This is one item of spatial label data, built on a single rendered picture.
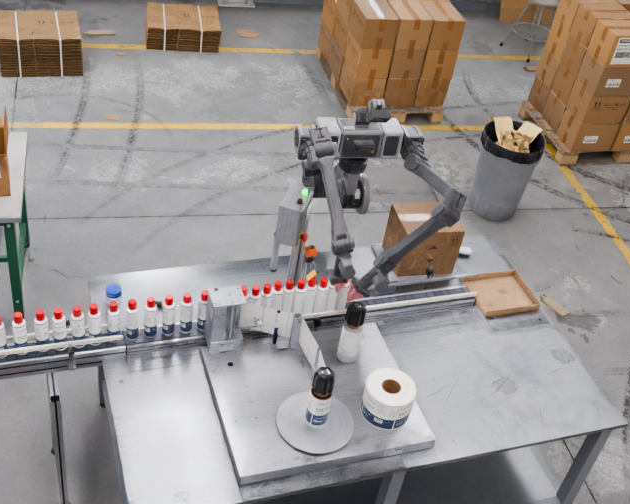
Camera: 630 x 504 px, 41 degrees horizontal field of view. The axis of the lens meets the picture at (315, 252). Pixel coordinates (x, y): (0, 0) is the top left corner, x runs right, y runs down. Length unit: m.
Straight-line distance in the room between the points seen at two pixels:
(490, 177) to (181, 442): 3.41
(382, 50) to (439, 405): 3.72
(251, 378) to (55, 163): 3.12
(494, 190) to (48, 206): 3.03
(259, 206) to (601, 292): 2.37
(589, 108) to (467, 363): 3.45
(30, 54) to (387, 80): 2.82
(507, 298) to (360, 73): 3.04
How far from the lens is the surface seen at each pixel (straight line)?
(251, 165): 6.31
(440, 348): 3.91
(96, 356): 3.65
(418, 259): 4.15
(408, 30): 6.78
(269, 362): 3.60
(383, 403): 3.35
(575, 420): 3.85
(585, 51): 6.99
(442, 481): 4.21
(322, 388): 3.20
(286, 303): 3.73
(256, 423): 3.38
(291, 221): 3.46
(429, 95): 7.13
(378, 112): 3.67
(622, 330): 5.75
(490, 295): 4.26
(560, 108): 7.23
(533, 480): 4.38
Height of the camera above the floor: 3.50
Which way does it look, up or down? 39 degrees down
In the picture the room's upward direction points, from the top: 10 degrees clockwise
